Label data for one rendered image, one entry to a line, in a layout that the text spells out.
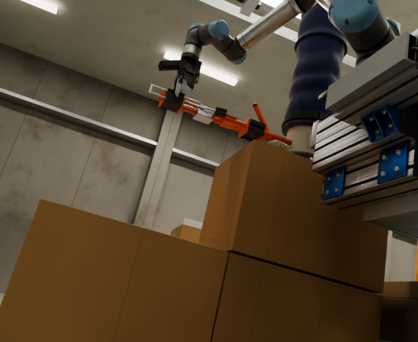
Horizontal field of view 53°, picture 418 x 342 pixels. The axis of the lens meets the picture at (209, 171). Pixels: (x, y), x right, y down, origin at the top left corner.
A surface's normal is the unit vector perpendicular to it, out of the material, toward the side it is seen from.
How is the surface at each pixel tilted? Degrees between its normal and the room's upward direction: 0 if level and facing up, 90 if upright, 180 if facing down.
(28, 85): 90
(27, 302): 90
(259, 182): 90
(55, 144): 90
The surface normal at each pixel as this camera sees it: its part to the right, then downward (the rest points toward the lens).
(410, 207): -0.92, -0.31
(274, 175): 0.33, -0.24
